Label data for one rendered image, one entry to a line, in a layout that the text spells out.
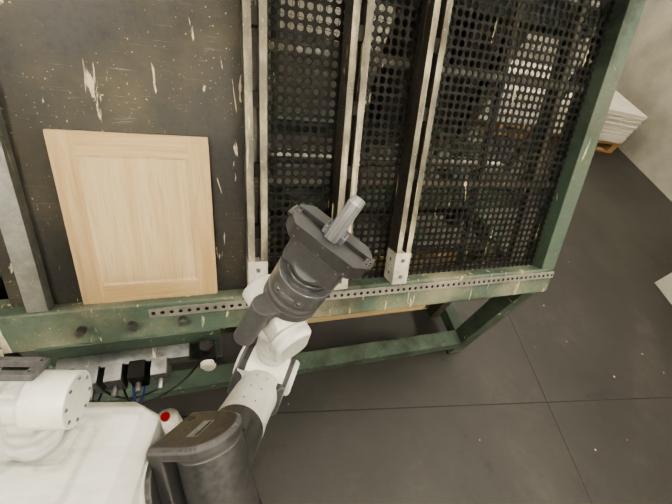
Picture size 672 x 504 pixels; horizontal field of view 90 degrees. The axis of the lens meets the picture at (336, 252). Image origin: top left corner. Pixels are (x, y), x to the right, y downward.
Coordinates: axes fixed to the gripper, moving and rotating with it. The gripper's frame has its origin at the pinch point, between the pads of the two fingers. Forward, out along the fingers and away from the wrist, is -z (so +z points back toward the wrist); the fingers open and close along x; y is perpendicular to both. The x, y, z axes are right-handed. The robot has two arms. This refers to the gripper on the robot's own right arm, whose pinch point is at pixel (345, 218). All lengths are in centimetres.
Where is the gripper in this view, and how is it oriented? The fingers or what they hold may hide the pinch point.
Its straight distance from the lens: 41.4
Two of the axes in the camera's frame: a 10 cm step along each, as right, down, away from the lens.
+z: -4.7, 6.3, 6.2
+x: -7.9, -6.1, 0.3
